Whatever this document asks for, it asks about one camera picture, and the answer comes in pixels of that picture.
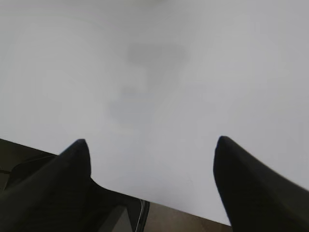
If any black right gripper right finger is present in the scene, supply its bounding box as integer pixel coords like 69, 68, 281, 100
213, 136, 309, 232

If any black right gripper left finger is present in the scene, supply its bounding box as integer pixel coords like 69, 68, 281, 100
0, 138, 150, 232

